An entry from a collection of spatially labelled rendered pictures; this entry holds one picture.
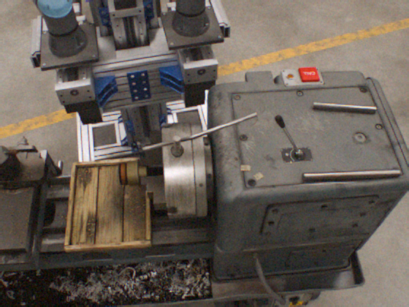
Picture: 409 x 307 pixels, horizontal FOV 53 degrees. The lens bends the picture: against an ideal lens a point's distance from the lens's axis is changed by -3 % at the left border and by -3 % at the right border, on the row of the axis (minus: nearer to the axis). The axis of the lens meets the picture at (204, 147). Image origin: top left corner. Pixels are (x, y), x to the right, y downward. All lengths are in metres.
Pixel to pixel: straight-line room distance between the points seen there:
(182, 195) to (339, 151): 0.48
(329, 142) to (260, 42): 2.26
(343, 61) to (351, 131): 2.15
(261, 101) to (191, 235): 0.53
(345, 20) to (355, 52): 0.40
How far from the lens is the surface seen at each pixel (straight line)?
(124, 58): 1.79
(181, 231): 1.54
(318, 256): 1.73
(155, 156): 1.37
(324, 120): 1.36
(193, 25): 1.69
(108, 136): 2.63
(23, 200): 1.61
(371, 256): 2.60
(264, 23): 3.68
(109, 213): 1.59
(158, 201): 1.32
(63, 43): 1.69
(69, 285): 1.85
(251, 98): 1.37
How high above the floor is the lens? 2.28
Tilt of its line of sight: 55 degrees down
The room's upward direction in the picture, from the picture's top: straight up
